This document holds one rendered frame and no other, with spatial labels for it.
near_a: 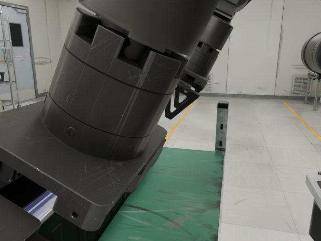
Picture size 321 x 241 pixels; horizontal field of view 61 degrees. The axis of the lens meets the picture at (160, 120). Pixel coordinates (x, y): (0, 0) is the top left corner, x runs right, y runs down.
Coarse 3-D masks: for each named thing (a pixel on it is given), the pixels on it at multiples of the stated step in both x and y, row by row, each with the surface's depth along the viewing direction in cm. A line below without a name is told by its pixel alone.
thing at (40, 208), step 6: (48, 192) 49; (42, 198) 47; (48, 198) 47; (54, 198) 47; (30, 204) 45; (36, 204) 45; (42, 204) 45; (48, 204) 45; (30, 210) 43; (36, 210) 43; (42, 210) 43; (48, 210) 43; (36, 216) 42; (42, 216) 42
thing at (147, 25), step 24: (96, 0) 10; (120, 0) 10; (144, 0) 10; (168, 0) 10; (192, 0) 10; (216, 0) 11; (120, 24) 10; (144, 24) 10; (168, 24) 10; (192, 24) 11; (144, 48) 12; (168, 48) 11; (192, 48) 12
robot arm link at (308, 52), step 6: (318, 36) 48; (312, 42) 48; (306, 48) 51; (312, 48) 47; (306, 54) 50; (312, 54) 47; (306, 60) 51; (312, 60) 47; (312, 66) 49; (318, 72) 50; (318, 78) 51
